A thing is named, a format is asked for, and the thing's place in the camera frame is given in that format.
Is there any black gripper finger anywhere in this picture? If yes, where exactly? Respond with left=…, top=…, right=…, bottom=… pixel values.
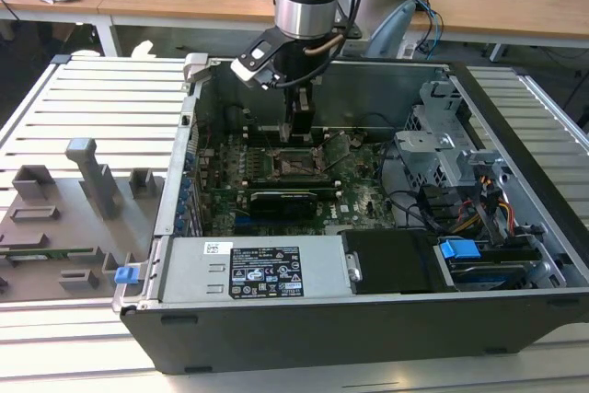
left=284, top=84, right=318, bottom=144

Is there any metal socket cover frame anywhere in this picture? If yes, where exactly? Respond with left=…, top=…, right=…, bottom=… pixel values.
left=315, top=131, right=350, bottom=172

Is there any black RAM slot bank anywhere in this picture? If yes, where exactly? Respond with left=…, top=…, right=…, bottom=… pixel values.
left=246, top=125, right=326, bottom=148
left=246, top=175, right=344, bottom=194

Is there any CPU socket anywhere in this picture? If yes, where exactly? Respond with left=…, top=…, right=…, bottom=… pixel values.
left=272, top=146, right=324, bottom=180

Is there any black graphics card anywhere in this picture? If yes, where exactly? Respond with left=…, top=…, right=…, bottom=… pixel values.
left=248, top=189, right=319, bottom=220

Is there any green motherboard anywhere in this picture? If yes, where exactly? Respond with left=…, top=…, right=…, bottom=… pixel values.
left=195, top=128, right=398, bottom=237

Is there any pale blue teach pendant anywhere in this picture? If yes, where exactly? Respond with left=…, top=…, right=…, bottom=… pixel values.
left=369, top=0, right=418, bottom=59

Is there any metal drive cage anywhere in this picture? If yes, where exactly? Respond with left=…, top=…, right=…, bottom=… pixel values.
left=393, top=79, right=507, bottom=188

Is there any black plastic shroud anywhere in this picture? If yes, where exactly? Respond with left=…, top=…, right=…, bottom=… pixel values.
left=341, top=228, right=444, bottom=296

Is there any silver power supply unit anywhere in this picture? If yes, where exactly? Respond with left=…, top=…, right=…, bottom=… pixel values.
left=156, top=236, right=356, bottom=303

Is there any hard disk in blue carrier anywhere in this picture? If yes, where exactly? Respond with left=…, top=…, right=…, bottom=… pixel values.
left=434, top=237, right=535, bottom=292

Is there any black open PC case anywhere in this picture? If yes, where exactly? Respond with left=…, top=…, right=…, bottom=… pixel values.
left=120, top=52, right=589, bottom=375

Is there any blue plastic latch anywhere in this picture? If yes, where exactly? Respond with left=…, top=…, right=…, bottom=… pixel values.
left=114, top=265, right=140, bottom=287

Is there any grey parts rack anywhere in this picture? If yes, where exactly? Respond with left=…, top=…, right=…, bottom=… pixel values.
left=0, top=136, right=167, bottom=303

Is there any green RAM stick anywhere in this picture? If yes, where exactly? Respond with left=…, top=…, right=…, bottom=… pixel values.
left=0, top=247, right=97, bottom=260

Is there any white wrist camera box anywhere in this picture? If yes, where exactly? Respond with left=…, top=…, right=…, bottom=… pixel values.
left=229, top=27, right=289, bottom=91

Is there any grey case release handle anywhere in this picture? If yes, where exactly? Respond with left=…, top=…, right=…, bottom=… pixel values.
left=182, top=52, right=214, bottom=87

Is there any blue cable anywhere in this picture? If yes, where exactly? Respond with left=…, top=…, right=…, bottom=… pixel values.
left=415, top=0, right=445, bottom=56

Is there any yellow red wire bundle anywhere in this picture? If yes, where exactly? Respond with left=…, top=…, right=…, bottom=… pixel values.
left=453, top=174, right=517, bottom=236

